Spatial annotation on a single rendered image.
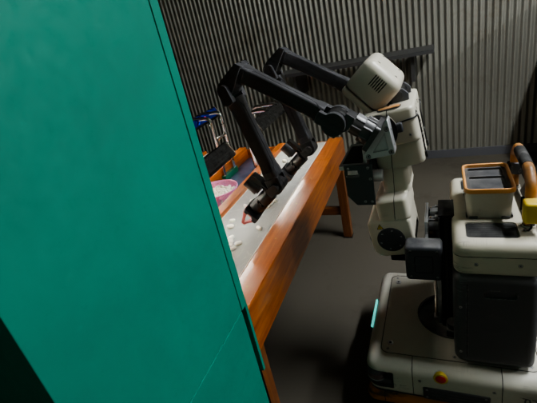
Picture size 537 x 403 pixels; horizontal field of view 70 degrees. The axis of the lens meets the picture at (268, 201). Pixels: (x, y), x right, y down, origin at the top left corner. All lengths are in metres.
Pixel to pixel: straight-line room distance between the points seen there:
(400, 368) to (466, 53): 3.05
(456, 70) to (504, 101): 0.52
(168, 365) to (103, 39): 0.63
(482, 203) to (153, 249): 1.08
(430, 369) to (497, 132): 2.98
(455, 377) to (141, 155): 1.37
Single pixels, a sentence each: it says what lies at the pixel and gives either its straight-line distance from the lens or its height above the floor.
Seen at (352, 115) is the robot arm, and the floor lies 1.25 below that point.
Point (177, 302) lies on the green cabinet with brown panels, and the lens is 0.87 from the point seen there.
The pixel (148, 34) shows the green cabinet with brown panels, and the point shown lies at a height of 1.58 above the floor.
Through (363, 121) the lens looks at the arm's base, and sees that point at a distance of 1.24.
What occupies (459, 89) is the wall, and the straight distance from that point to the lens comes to 4.14.
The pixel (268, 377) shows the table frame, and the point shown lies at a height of 0.43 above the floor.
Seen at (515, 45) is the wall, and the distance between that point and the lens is 4.13.
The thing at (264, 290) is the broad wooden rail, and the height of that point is 0.73.
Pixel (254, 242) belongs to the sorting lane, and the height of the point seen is 0.74.
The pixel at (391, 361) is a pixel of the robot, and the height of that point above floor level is 0.27.
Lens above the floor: 1.54
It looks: 24 degrees down
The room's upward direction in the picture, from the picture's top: 13 degrees counter-clockwise
